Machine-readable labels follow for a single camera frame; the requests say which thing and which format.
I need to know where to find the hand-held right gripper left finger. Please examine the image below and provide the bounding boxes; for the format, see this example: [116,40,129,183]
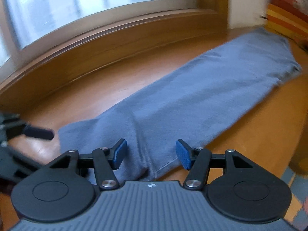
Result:
[49,138,127,190]

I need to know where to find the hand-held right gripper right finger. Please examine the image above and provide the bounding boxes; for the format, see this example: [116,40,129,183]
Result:
[176,139,260,190]

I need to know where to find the colourful foam floor mat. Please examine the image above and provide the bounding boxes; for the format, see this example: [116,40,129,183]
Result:
[284,159,308,231]

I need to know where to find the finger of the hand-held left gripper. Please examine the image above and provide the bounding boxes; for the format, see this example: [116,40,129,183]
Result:
[0,113,22,126]
[0,123,54,145]

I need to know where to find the blue fleece pants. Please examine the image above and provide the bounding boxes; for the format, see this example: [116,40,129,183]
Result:
[58,28,303,182]

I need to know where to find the orange striped cushion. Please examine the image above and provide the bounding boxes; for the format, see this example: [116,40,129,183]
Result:
[263,0,308,44]

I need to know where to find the window with metal bars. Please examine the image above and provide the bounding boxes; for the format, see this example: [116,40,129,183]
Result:
[0,0,200,63]

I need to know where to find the wooden window sill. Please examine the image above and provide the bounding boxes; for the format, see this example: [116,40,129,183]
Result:
[0,8,224,92]

